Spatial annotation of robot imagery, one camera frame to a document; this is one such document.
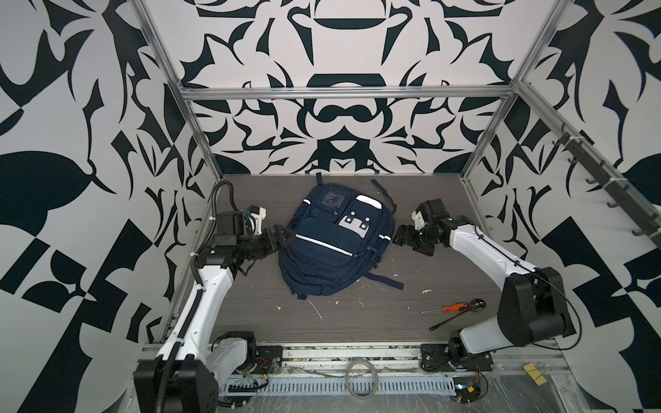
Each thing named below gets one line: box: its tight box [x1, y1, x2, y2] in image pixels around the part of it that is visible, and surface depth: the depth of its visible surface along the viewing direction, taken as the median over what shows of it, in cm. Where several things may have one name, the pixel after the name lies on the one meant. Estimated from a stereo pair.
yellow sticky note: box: [522, 362, 548, 387], surface depth 73 cm
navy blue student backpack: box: [278, 172, 405, 300], surface depth 91 cm
